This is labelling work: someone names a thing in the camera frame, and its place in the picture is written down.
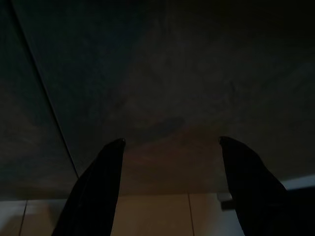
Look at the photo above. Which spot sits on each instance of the beige kitchen base cabinet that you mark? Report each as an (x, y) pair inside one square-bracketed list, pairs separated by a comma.
[(147, 73)]

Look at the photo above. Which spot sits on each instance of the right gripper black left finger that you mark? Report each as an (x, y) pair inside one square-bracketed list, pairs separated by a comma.
[(96, 191)]

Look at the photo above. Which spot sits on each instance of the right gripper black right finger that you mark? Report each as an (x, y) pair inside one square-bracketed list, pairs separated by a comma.
[(253, 191)]

